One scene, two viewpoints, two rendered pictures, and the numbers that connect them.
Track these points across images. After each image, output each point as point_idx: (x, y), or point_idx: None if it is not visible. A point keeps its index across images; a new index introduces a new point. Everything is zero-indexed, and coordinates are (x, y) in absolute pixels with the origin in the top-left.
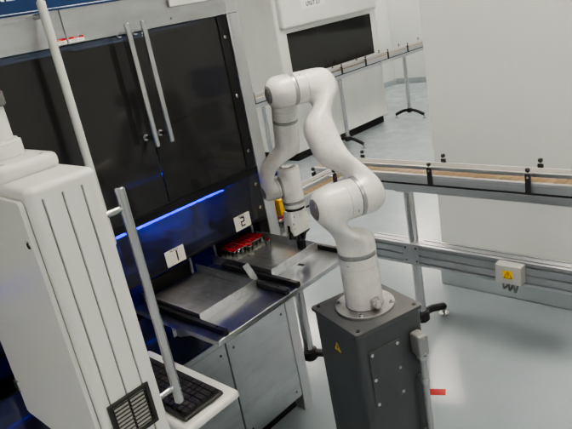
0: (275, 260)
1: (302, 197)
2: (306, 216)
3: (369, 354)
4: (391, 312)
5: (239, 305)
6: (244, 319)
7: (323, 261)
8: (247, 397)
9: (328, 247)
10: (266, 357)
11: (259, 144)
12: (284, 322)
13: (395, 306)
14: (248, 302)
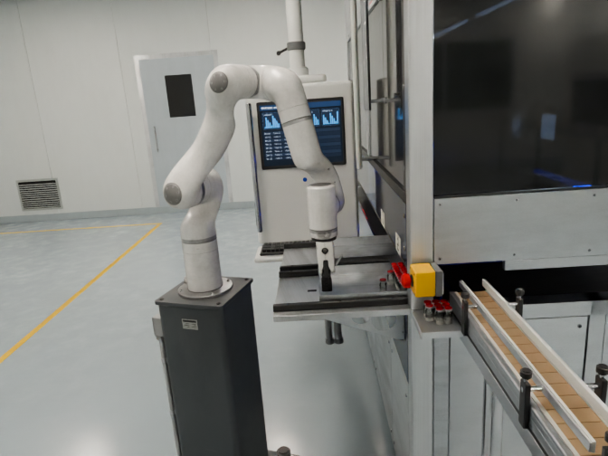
0: (349, 286)
1: (309, 226)
2: (317, 254)
3: None
4: (177, 290)
5: (309, 258)
6: (288, 255)
7: (291, 298)
8: (394, 411)
9: (300, 302)
10: (400, 409)
11: (407, 167)
12: (407, 411)
13: (176, 294)
14: (305, 261)
